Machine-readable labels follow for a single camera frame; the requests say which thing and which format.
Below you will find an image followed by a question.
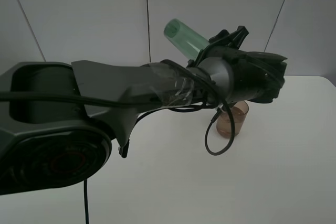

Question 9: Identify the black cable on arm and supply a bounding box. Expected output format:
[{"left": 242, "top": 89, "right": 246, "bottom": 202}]
[{"left": 0, "top": 48, "right": 279, "bottom": 224}]

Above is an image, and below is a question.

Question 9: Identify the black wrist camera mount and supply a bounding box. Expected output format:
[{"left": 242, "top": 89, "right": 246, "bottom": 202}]
[{"left": 208, "top": 26, "right": 249, "bottom": 49}]

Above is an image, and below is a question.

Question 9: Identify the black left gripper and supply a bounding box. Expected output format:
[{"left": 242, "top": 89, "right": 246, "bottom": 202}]
[{"left": 223, "top": 48, "right": 287, "bottom": 103}]

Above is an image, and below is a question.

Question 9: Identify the translucent pink-brown plastic cup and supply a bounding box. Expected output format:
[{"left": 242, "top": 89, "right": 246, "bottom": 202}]
[{"left": 216, "top": 100, "right": 250, "bottom": 138}]

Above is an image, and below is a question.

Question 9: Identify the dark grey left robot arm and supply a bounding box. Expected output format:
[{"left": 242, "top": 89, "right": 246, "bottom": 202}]
[{"left": 1, "top": 47, "right": 287, "bottom": 195}]

